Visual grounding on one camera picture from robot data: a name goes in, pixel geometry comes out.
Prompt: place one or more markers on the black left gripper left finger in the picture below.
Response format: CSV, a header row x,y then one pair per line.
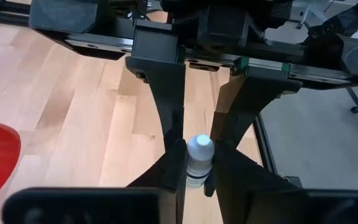
x,y
154,199

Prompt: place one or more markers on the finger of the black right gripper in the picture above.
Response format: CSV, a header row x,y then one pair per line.
x,y
244,102
169,93

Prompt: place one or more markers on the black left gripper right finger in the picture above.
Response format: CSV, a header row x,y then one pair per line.
x,y
259,202

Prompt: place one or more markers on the small white-capped dropper bottle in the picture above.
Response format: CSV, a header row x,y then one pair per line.
x,y
199,155

